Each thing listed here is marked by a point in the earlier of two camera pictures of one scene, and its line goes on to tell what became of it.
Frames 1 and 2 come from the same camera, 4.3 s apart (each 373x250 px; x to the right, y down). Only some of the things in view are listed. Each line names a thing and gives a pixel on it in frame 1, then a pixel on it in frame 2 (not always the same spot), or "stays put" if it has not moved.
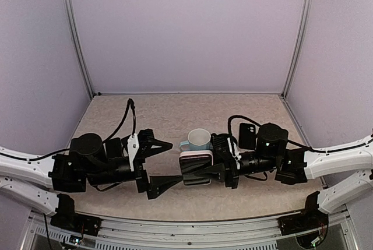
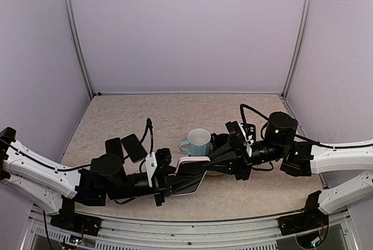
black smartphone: (113, 148) stays put
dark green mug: (217, 140) stays put
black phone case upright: (247, 136) stays put
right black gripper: (227, 164) to (242, 166)
